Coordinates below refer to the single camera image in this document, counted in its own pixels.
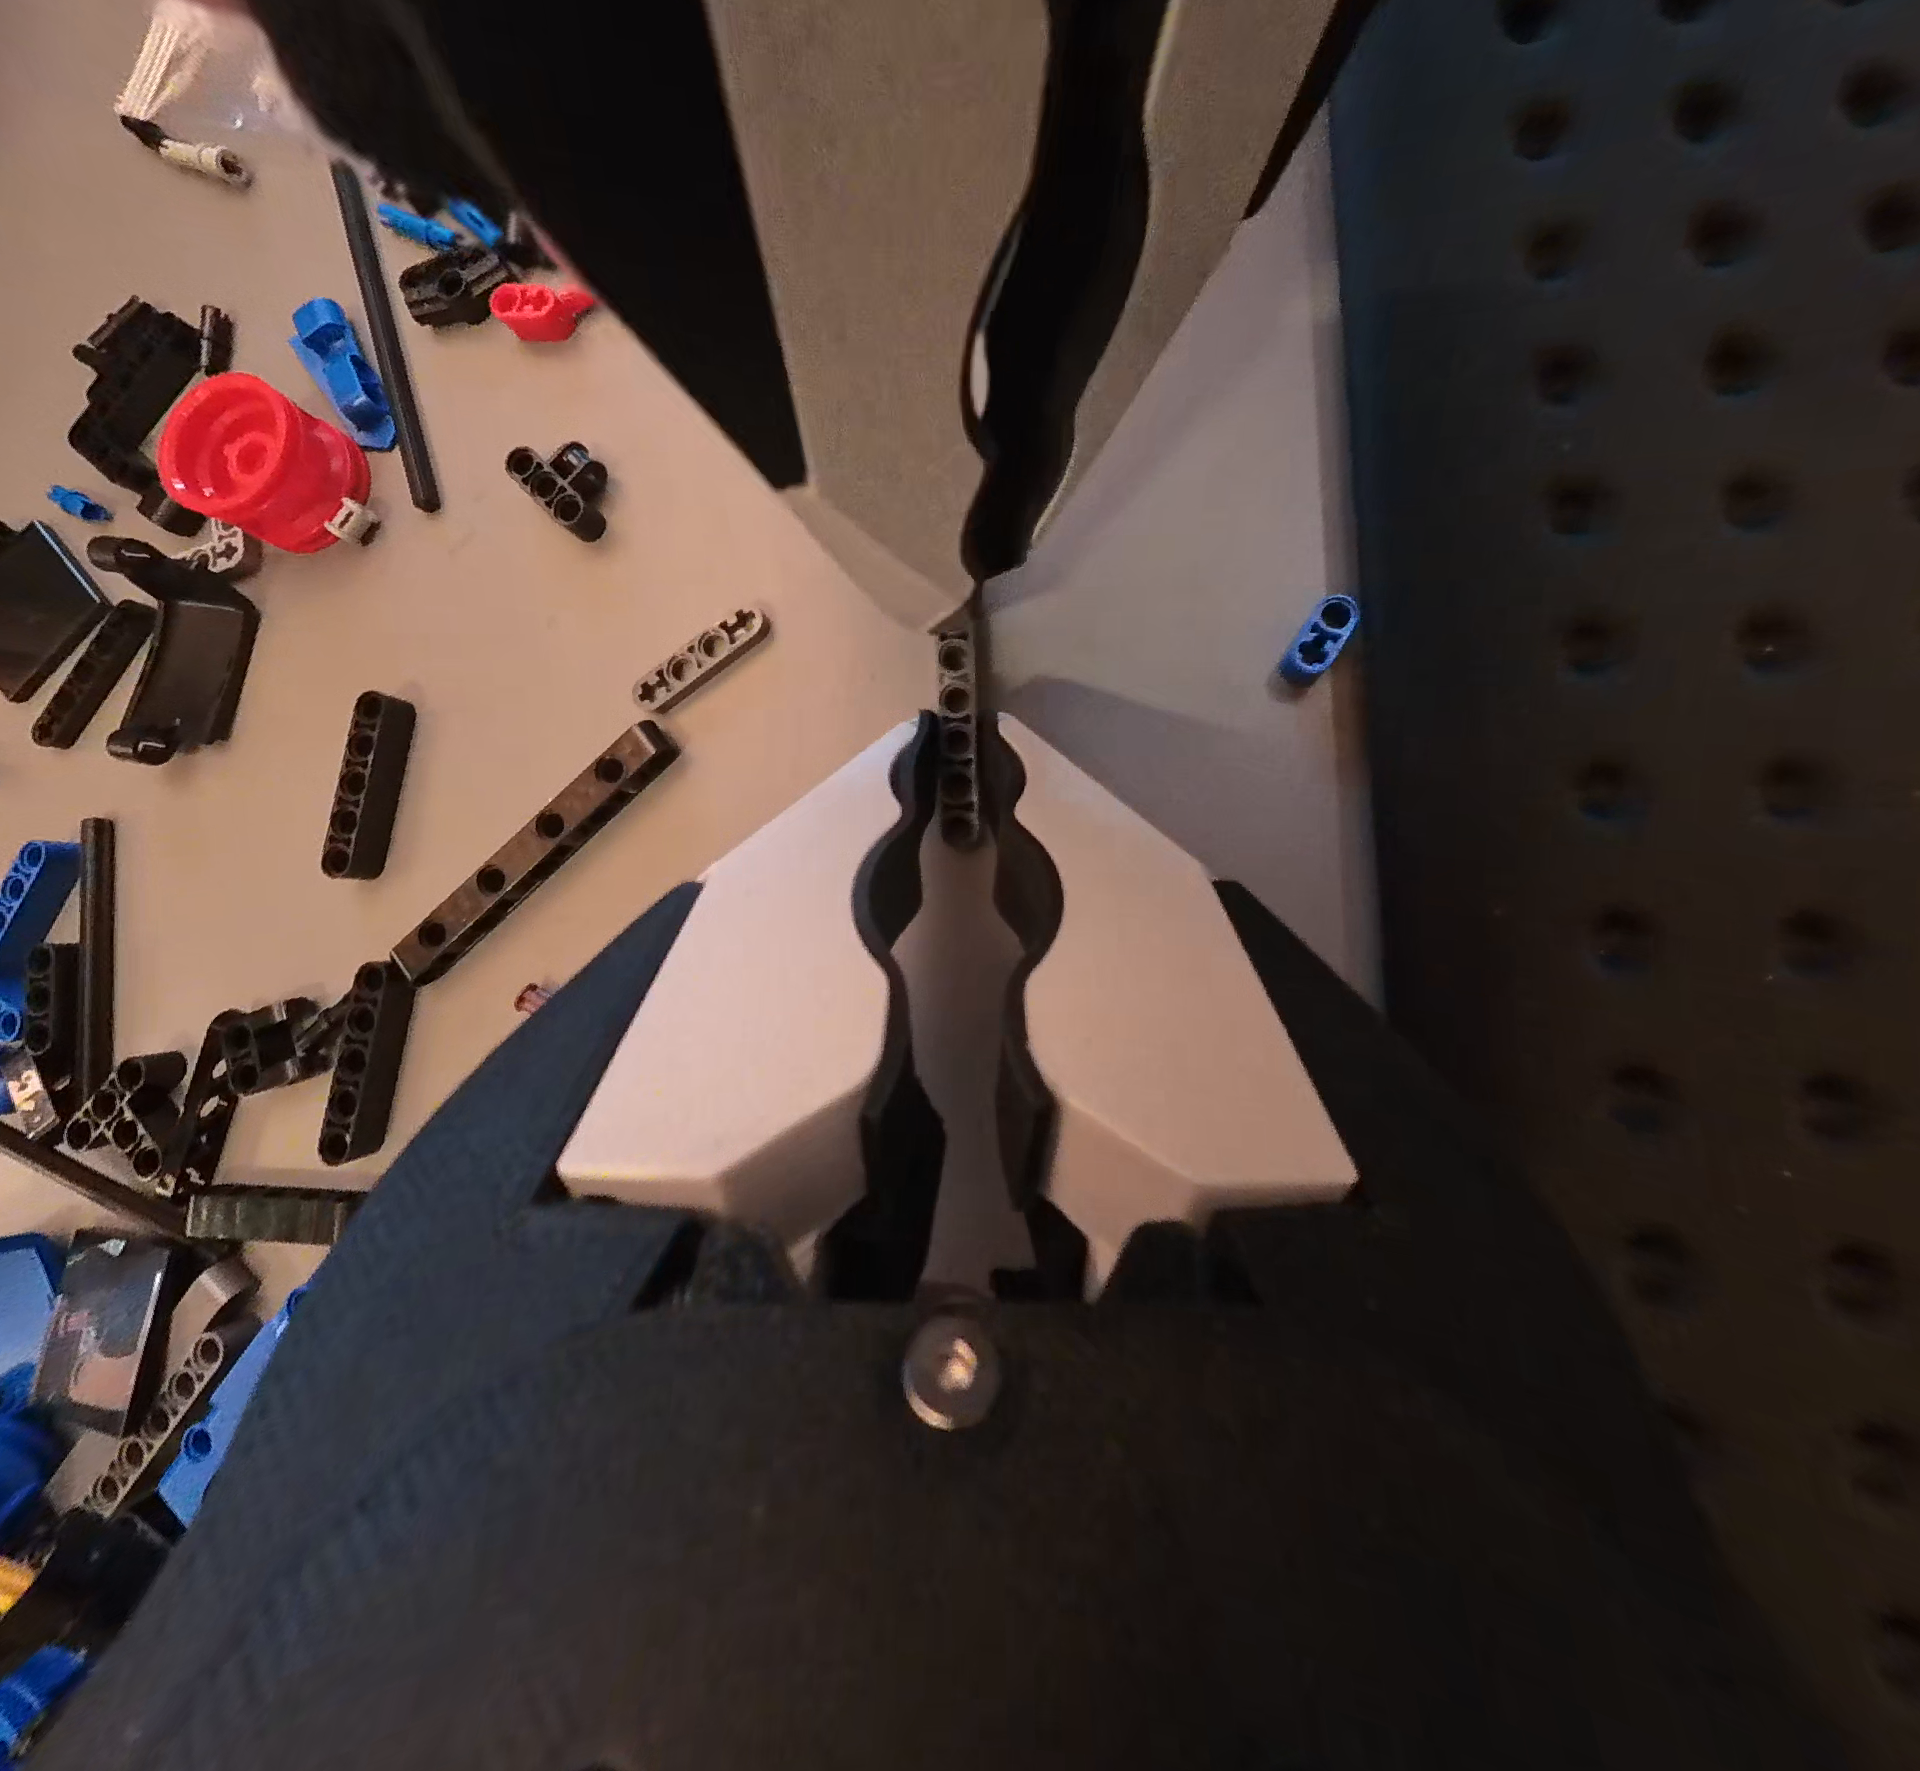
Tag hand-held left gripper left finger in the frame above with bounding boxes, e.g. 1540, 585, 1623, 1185
557, 719, 945, 1300

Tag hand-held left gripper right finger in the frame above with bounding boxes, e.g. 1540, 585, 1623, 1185
989, 712, 1360, 1293

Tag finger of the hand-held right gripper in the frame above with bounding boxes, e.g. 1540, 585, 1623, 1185
975, 0, 1402, 585
696, 0, 1082, 621

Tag dark grey seven-hole beam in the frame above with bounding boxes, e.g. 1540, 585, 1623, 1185
930, 609, 996, 848

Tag white desk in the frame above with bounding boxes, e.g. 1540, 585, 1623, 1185
0, 0, 1389, 1548

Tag black perpendicular connector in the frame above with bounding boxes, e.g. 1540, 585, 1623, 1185
398, 245, 504, 329

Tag clear plastic bag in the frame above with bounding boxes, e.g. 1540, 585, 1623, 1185
120, 0, 331, 138

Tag long black beam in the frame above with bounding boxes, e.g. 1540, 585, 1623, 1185
390, 719, 679, 984

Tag white pin with black tip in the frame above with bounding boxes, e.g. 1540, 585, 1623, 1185
120, 113, 255, 187

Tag long black axle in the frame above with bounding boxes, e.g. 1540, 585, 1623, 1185
331, 157, 444, 514

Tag blue curved panel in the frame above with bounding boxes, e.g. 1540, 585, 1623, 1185
288, 297, 398, 455

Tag long grey thin liftarm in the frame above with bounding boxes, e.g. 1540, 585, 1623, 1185
627, 604, 770, 712

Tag blue two-hole beam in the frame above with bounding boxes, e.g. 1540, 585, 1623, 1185
1276, 593, 1360, 683

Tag black T-shaped beam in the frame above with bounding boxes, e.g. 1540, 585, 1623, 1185
506, 440, 610, 542

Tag red wheel hub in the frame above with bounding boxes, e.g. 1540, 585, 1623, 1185
158, 369, 376, 554

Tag black five-hole beam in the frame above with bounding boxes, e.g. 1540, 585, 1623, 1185
316, 692, 418, 880

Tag short black axle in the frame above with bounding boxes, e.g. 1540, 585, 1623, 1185
75, 817, 120, 1095

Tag black curved panel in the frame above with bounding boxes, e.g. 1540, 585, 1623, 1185
92, 538, 265, 766

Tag black flat panel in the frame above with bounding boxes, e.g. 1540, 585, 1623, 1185
0, 521, 114, 699

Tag black four-hole beam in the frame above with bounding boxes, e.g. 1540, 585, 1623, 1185
30, 597, 162, 749

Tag blue angled beam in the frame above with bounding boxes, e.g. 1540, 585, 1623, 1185
0, 840, 80, 1052

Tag black frame piece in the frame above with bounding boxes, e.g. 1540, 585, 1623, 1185
74, 297, 235, 535

